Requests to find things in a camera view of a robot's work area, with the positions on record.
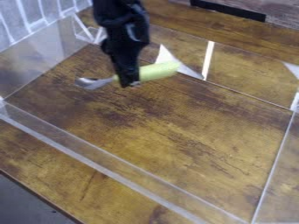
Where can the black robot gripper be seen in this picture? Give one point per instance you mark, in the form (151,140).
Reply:
(127,38)

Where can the green handled metal spoon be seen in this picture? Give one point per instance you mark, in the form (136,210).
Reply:
(150,73)

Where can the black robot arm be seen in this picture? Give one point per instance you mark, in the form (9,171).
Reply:
(116,6)

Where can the black bar in background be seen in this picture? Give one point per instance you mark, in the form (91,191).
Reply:
(228,10)

